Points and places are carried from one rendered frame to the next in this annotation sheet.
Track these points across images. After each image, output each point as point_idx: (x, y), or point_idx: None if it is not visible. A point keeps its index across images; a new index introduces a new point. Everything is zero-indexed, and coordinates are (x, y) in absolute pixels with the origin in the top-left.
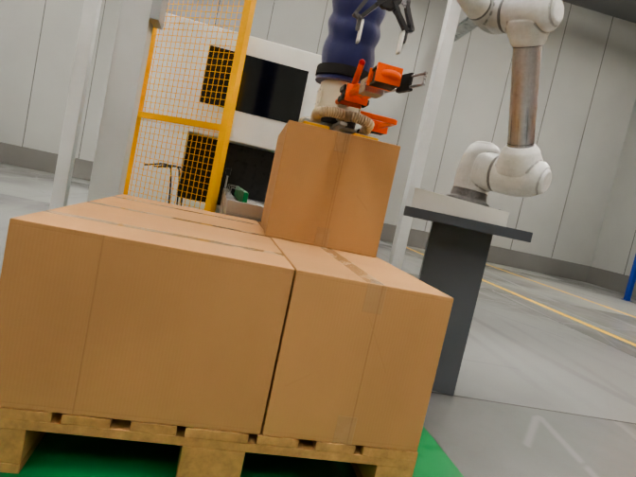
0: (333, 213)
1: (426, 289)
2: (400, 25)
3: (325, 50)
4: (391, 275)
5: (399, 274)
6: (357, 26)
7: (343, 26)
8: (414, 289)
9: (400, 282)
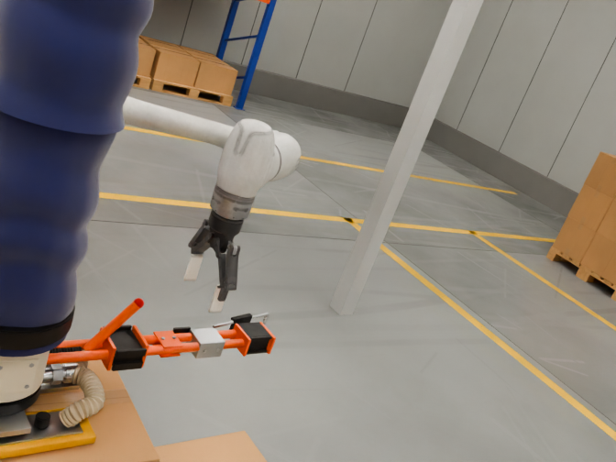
0: None
1: (236, 443)
2: (201, 249)
3: (51, 305)
4: (210, 461)
5: (188, 454)
6: (225, 297)
7: (84, 253)
8: (253, 451)
9: (236, 457)
